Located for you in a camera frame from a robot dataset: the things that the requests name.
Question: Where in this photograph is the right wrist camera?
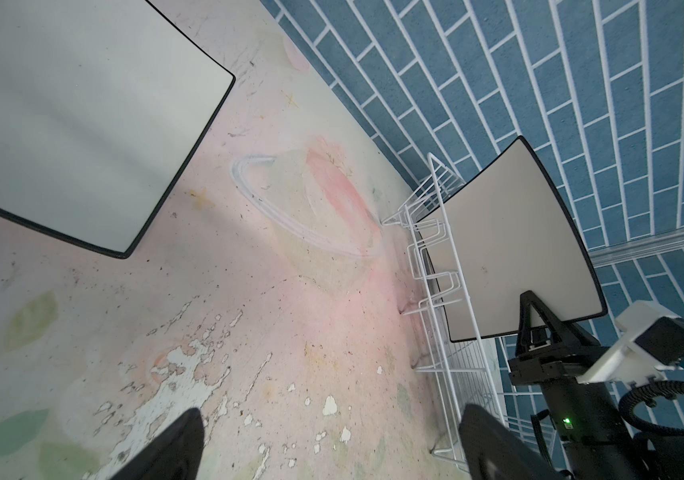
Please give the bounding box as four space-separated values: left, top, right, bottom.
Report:
577 301 684 386

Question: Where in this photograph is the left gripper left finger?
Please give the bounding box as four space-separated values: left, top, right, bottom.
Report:
112 408 205 480

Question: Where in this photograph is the white wire dish rack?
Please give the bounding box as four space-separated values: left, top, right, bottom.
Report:
382 154 556 472

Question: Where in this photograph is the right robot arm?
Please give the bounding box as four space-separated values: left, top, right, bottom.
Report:
509 291 684 479

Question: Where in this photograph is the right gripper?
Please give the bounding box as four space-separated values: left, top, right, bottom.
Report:
509 290 609 386

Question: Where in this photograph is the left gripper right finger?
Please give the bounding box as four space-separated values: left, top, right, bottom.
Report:
459 403 563 480

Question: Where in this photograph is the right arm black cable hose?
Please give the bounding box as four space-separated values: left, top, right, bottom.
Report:
616 379 684 438

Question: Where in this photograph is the white square plate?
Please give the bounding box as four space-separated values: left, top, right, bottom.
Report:
424 137 608 343
0 1 235 259

